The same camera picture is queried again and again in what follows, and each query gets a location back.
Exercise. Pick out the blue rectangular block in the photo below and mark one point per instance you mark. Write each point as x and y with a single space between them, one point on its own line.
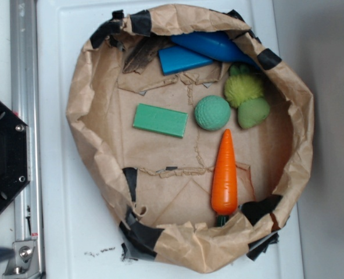
176 59

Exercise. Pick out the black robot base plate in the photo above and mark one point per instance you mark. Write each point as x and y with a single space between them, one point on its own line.
14 173

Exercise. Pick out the blue plastic bottle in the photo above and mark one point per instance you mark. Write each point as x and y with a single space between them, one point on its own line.
215 45

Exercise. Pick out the yellow-green plush toy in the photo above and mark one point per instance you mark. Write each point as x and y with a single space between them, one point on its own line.
244 90

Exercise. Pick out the aluminium extrusion rail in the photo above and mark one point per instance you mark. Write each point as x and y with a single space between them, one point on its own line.
24 74

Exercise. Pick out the green rectangular block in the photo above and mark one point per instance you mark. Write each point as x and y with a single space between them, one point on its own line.
160 120

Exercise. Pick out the metal corner bracket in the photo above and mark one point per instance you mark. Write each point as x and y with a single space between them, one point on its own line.
25 263

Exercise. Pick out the green dimpled ball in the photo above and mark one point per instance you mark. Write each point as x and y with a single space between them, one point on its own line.
212 113

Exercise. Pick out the brown paper bag bin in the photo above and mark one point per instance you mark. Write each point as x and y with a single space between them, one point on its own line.
157 187

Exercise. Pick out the white plastic tray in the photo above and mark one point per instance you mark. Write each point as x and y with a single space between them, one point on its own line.
81 238

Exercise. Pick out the orange plastic carrot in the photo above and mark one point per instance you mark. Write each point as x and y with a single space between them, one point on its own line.
224 198

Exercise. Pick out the brown bark piece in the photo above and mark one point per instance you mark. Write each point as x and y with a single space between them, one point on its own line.
144 52

